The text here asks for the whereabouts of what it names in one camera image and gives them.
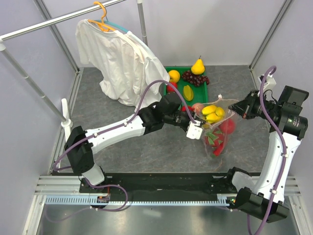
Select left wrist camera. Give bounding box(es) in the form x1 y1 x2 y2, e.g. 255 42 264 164
186 120 203 140

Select yellow lemon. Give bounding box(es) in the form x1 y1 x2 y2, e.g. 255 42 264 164
168 70 180 83

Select purple cable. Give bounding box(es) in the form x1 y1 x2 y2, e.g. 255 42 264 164
217 65 287 235
45 79 200 223

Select silver clothes rack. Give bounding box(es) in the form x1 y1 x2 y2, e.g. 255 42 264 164
0 0 148 134

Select red chili pepper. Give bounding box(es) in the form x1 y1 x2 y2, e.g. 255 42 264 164
213 142 225 157

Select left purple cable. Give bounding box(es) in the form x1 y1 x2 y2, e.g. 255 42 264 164
45 79 200 223

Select peach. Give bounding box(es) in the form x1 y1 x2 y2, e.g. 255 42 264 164
192 103 203 113

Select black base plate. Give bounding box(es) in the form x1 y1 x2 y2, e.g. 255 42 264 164
79 173 237 201

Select red apple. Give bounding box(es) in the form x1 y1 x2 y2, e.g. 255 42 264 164
180 106 194 112
219 119 236 135

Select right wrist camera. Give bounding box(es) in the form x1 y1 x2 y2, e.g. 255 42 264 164
258 75 276 93

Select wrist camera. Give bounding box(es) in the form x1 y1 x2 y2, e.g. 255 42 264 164
186 120 203 140
258 75 276 93

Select dark purple grapes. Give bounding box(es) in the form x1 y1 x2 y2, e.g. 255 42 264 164
182 70 210 87

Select yellow banana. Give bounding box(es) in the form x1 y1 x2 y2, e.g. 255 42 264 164
201 105 225 123

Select orange clothes hanger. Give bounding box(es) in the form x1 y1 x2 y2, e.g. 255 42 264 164
88 1 115 32

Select yellow pear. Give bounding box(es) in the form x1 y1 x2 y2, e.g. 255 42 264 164
191 56 205 75

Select white cable duct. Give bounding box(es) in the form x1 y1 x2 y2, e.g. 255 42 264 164
45 195 229 206

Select yellow star fruit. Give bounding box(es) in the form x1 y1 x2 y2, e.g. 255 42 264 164
183 85 194 101

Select pink dragon fruit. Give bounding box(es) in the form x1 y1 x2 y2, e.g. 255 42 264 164
204 128 224 148

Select small red wrinkled fruit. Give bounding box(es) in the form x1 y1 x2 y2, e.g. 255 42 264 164
166 82 178 93

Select clear pink zip top bag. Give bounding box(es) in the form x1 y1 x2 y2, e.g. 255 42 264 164
195 95 238 158

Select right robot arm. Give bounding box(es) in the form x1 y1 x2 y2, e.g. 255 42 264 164
224 86 309 223

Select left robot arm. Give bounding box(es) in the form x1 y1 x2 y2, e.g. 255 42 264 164
65 93 204 192

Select teal clothes hanger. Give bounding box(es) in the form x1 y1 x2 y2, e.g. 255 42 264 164
96 16 128 33

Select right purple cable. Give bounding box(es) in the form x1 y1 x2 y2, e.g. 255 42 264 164
217 65 287 235

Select white t-shirt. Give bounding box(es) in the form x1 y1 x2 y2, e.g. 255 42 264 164
75 20 170 108

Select green plastic crate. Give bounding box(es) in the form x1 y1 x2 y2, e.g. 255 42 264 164
162 66 210 111

